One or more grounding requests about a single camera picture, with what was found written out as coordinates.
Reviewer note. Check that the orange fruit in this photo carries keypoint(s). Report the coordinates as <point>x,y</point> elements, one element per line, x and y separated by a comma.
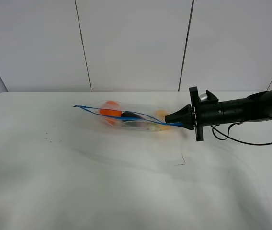
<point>110,108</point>

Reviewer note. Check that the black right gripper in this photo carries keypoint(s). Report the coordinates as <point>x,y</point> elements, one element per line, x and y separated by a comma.
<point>202,113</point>

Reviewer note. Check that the purple eggplant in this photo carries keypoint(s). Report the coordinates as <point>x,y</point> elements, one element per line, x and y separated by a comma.
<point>135,123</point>

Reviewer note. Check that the clear zip bag blue seal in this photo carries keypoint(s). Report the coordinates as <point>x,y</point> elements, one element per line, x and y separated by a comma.
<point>147,112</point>

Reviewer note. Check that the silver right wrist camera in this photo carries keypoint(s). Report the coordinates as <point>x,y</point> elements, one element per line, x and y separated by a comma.
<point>203,97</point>

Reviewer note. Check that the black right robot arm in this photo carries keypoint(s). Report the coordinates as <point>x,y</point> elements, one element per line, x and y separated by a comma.
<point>254,108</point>

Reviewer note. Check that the yellow pear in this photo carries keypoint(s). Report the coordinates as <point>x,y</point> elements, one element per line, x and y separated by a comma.
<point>160,115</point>

